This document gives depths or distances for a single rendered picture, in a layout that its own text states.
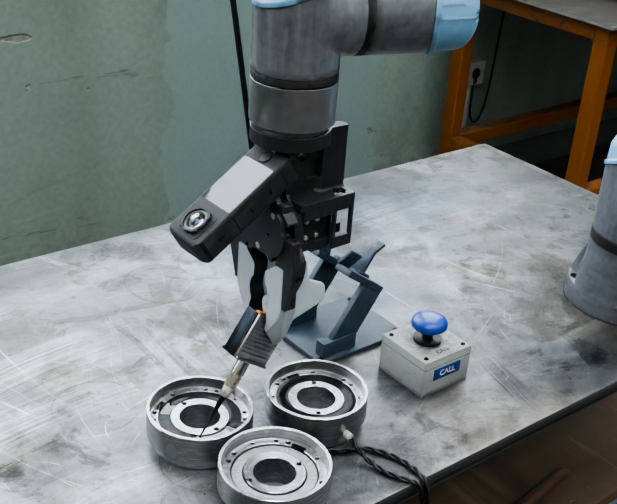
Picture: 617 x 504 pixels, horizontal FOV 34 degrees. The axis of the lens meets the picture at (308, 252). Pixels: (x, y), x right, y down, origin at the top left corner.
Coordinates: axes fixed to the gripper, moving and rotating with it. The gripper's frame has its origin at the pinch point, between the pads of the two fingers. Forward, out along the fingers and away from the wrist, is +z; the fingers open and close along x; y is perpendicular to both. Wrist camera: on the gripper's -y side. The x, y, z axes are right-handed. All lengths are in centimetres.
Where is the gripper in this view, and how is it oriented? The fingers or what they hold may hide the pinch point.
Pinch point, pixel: (260, 327)
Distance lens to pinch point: 94.9
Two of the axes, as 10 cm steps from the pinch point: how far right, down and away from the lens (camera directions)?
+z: -0.7, 8.8, 4.7
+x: -6.2, -4.0, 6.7
